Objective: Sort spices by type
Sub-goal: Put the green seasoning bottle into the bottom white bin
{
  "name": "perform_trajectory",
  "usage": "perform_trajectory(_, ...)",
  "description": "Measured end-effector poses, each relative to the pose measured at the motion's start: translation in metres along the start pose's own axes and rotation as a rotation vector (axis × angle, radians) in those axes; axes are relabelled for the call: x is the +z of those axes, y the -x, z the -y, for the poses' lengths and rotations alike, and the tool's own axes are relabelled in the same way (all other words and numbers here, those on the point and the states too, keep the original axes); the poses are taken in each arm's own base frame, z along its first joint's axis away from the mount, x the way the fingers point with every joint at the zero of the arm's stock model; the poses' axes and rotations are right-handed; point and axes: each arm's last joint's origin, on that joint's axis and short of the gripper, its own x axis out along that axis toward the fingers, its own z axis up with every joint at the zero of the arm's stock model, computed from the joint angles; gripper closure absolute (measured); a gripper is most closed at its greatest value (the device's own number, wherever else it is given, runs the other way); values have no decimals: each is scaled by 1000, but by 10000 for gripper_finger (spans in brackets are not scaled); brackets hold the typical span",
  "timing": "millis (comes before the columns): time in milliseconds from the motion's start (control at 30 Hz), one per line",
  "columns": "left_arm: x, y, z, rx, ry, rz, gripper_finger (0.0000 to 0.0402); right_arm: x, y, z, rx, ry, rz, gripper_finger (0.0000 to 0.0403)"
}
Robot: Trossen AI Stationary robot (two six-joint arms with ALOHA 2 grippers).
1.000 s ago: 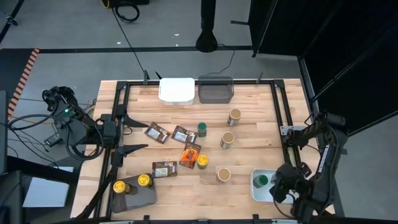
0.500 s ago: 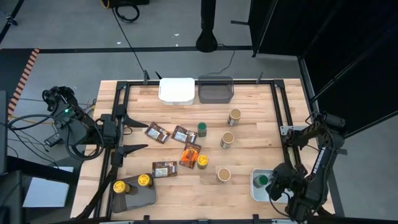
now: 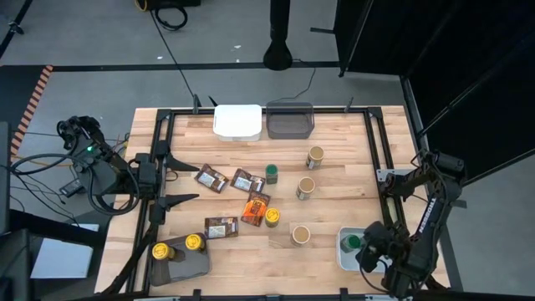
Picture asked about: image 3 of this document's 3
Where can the white plastic bin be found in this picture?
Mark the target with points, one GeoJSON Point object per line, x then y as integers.
{"type": "Point", "coordinates": [344, 261]}
{"type": "Point", "coordinates": [237, 121]}

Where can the black power adapter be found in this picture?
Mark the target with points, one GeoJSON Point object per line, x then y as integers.
{"type": "Point", "coordinates": [71, 188]}

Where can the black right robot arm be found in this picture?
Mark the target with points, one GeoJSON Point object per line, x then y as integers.
{"type": "Point", "coordinates": [430, 213]}

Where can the brown seasoning packet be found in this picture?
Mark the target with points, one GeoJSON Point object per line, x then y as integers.
{"type": "Point", "coordinates": [221, 228]}
{"type": "Point", "coordinates": [248, 180]}
{"type": "Point", "coordinates": [211, 177]}

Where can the black curtain partition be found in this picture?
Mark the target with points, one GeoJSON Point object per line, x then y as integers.
{"type": "Point", "coordinates": [460, 62]}

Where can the grey translucent plastic bin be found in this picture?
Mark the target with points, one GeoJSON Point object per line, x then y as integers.
{"type": "Point", "coordinates": [290, 123]}
{"type": "Point", "coordinates": [188, 267]}

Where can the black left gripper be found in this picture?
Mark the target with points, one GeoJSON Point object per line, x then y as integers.
{"type": "Point", "coordinates": [162, 184]}

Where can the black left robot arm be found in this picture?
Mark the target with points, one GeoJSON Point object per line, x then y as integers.
{"type": "Point", "coordinates": [100, 175]}

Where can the spice jar yellow lid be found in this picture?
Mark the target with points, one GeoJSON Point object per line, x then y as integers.
{"type": "Point", "coordinates": [163, 251]}
{"type": "Point", "coordinates": [272, 215]}
{"type": "Point", "coordinates": [194, 242]}

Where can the black aluminium table frame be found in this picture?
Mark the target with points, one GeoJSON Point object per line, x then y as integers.
{"type": "Point", "coordinates": [334, 110]}

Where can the black stand with flared base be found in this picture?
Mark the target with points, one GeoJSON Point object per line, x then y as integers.
{"type": "Point", "coordinates": [278, 54]}

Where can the orange taco seasoning packet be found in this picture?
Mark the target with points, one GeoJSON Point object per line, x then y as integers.
{"type": "Point", "coordinates": [255, 207]}

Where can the white flat board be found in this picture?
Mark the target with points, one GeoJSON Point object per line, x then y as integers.
{"type": "Point", "coordinates": [58, 259]}

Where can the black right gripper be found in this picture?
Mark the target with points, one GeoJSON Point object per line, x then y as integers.
{"type": "Point", "coordinates": [376, 242]}

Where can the orange black hazard tape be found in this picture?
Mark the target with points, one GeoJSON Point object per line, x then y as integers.
{"type": "Point", "coordinates": [31, 108]}

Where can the spice jar green lid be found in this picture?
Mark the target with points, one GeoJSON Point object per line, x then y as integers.
{"type": "Point", "coordinates": [352, 241]}
{"type": "Point", "coordinates": [271, 171]}

